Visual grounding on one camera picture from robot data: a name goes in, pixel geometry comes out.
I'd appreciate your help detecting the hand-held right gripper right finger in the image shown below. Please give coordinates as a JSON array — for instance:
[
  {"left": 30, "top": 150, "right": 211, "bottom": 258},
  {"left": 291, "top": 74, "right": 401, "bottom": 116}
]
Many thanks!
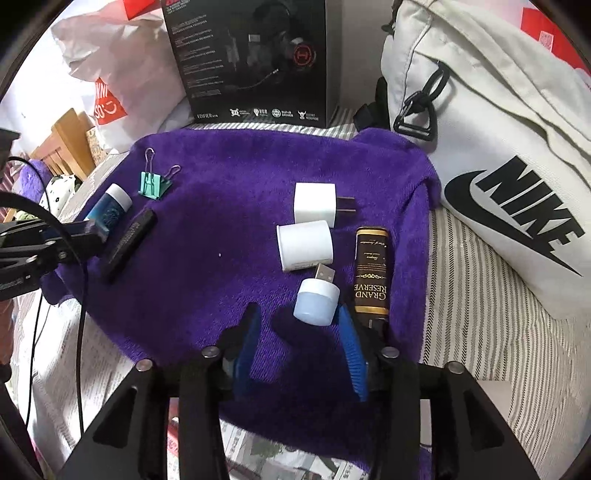
[{"left": 337, "top": 305, "right": 541, "bottom": 480}]

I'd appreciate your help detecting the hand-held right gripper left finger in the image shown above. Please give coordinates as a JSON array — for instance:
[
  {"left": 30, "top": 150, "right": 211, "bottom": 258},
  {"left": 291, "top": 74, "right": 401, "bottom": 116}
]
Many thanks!
[{"left": 55, "top": 302, "right": 262, "bottom": 480}]

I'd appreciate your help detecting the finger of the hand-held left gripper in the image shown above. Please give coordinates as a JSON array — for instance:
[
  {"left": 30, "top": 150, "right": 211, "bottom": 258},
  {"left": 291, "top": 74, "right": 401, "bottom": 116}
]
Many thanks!
[
  {"left": 0, "top": 240, "right": 101, "bottom": 278},
  {"left": 0, "top": 218, "right": 112, "bottom": 252}
]

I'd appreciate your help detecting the blue bottle white cap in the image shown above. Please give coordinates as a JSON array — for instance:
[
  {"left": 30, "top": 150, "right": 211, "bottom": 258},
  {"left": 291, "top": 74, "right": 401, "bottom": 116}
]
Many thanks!
[{"left": 85, "top": 183, "right": 133, "bottom": 241}]

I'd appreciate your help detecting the white usb night light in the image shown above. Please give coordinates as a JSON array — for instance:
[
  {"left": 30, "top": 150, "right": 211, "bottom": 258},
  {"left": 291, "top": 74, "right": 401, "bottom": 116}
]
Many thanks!
[{"left": 293, "top": 262, "right": 340, "bottom": 325}]

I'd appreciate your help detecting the green binder clip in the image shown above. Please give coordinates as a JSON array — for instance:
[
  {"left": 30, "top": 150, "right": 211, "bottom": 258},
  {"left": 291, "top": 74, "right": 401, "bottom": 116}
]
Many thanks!
[{"left": 137, "top": 148, "right": 182, "bottom": 200}]

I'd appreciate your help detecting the white rounded charger cube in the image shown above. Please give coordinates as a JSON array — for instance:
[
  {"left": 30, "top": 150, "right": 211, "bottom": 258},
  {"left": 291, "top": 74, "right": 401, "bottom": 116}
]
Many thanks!
[{"left": 276, "top": 220, "right": 334, "bottom": 273}]

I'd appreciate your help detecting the black stick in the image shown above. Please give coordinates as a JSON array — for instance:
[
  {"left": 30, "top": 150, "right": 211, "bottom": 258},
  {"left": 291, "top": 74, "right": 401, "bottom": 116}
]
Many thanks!
[{"left": 99, "top": 209, "right": 157, "bottom": 283}]

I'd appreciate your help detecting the white dotted cloth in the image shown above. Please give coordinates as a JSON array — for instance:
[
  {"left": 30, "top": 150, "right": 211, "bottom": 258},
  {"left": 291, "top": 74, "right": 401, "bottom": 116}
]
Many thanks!
[{"left": 41, "top": 175, "right": 80, "bottom": 215}]

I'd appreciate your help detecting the brown bar gold print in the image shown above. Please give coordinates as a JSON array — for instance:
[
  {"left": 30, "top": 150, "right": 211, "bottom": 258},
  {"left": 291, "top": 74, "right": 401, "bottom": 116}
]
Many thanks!
[{"left": 353, "top": 226, "right": 393, "bottom": 330}]

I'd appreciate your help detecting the wooden chair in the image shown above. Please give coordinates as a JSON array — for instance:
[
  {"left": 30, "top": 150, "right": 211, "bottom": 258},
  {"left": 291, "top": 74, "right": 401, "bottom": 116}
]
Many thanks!
[{"left": 30, "top": 108, "right": 100, "bottom": 182}]

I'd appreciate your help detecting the newspaper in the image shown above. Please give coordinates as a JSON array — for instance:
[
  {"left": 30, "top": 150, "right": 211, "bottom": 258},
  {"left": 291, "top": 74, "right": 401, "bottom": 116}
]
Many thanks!
[{"left": 166, "top": 401, "right": 444, "bottom": 480}]

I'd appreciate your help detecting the purple towel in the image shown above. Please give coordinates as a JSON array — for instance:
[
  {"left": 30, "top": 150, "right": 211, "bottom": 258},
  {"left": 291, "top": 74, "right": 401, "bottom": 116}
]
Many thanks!
[{"left": 39, "top": 127, "right": 441, "bottom": 472}]

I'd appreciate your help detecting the white plug charger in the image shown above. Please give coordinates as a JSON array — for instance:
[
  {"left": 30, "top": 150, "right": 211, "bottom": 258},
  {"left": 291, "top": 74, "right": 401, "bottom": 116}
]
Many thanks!
[{"left": 293, "top": 182, "right": 357, "bottom": 229}]

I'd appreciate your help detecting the white shopping bag red label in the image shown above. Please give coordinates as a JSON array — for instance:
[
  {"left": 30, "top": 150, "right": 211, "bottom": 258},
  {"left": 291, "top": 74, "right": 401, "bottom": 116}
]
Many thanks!
[{"left": 51, "top": 0, "right": 195, "bottom": 153}]

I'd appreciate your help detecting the black headphone box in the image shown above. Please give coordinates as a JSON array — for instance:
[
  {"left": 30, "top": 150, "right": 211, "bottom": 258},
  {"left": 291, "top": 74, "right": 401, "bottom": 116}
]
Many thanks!
[{"left": 161, "top": 0, "right": 342, "bottom": 129}]

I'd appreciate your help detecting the white backpack black logo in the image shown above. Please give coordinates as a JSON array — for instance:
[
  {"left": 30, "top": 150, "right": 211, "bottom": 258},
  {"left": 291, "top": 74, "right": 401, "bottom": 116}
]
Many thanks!
[{"left": 379, "top": 0, "right": 591, "bottom": 320}]

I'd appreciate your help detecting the red and white bag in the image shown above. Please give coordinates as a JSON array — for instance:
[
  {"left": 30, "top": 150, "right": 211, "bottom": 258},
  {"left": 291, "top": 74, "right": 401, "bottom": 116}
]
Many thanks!
[{"left": 519, "top": 7, "right": 591, "bottom": 88}]

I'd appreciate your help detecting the black cable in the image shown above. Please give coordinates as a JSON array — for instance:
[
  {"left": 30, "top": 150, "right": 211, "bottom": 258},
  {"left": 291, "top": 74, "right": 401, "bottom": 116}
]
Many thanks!
[{"left": 0, "top": 191, "right": 88, "bottom": 437}]

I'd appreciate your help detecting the black strap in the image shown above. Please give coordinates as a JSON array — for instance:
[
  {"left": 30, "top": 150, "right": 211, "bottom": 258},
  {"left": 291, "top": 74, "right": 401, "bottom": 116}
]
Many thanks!
[{"left": 353, "top": 76, "right": 391, "bottom": 134}]

